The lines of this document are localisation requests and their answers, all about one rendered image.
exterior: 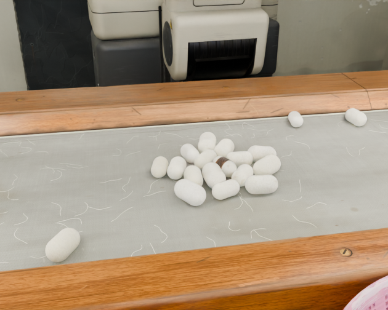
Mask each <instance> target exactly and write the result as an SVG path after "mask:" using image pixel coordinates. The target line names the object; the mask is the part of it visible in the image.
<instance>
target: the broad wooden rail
mask: <svg viewBox="0 0 388 310"><path fill-rule="evenodd" d="M351 108H355V109H357V110H359V111H374V110H384V109H388V70H384V71H362V72H351V73H329V74H308V75H296V76H275V77H254V78H242V79H221V80H209V81H188V82H167V83H155V84H134V85H114V86H106V87H79V88H68V89H46V90H25V91H13V92H0V137H8V136H17V135H34V134H43V133H60V132H77V131H87V130H103V129H121V128H130V127H147V126H157V125H174V124H191V123H200V122H217V121H234V120H243V119H261V118H270V117H287V116H288V115H289V113H290V112H292V111H297V112H298V113H299V114H300V115H301V116H304V115H314V114H331V113H345V112H346V111H347V110H348V109H351Z"/></svg>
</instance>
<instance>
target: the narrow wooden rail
mask: <svg viewBox="0 0 388 310"><path fill-rule="evenodd" d="M386 276H388V228H379V229H369V230H363V231H352V232H342V233H336V234H325V235H319V236H309V237H298V238H292V239H282V240H271V241H265V242H255V243H248V244H238V245H227V246H221V247H211V248H200V249H194V250H183V251H178V252H167V253H156V254H150V255H140V256H129V257H123V258H112V259H106V260H96V261H85V262H79V263H68V264H58V265H52V266H41V267H35V268H25V269H15V270H8V271H0V310H343V309H344V308H345V307H346V306H347V305H348V303H349V302H350V301H351V300H352V299H353V298H354V297H355V296H357V295H358V294H359V293H360V292H361V291H362V290H364V289H365V288H367V286H369V285H371V284H372V283H374V282H376V281H377V280H379V279H382V278H383V277H386Z"/></svg>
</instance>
